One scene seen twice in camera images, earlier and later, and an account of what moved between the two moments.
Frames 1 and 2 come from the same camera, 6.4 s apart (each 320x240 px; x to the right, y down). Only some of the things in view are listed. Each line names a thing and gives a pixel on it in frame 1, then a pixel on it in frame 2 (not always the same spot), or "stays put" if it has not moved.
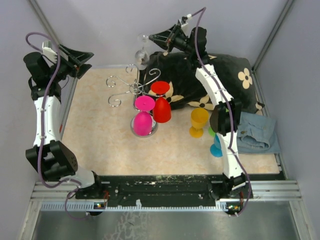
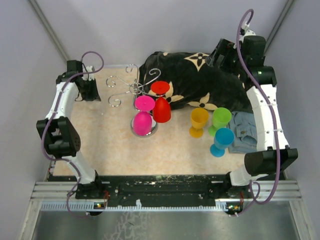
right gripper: x=166 y=35 -> x=224 y=48
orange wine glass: x=199 y=118 stays put
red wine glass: x=161 y=109 stays put
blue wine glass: x=216 y=149 stays put
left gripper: x=77 y=57 -> x=95 y=95
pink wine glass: x=143 y=121 stays put
